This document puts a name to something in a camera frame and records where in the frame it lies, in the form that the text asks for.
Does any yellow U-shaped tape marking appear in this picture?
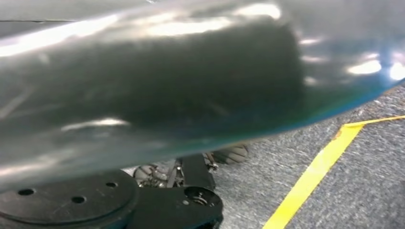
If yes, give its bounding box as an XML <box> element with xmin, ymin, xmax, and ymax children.
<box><xmin>262</xmin><ymin>114</ymin><xmax>405</xmax><ymax>229</ymax></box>

